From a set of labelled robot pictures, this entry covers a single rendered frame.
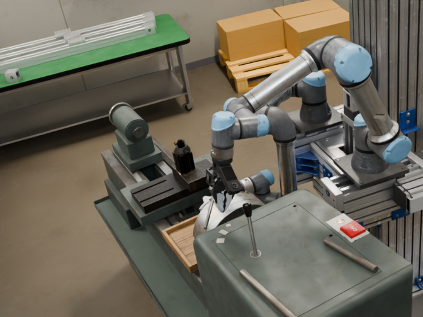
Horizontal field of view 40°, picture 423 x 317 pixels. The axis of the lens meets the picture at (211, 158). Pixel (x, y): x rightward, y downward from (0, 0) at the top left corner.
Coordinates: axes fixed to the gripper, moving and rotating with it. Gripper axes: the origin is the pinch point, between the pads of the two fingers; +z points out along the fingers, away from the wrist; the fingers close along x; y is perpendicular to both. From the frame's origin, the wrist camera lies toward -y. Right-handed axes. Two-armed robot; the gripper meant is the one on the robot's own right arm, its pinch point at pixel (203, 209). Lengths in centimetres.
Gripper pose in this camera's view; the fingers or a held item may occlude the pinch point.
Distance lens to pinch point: 243.7
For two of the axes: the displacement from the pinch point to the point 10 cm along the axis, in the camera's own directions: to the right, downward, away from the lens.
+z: -8.7, 3.6, -3.2
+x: -1.6, -8.4, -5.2
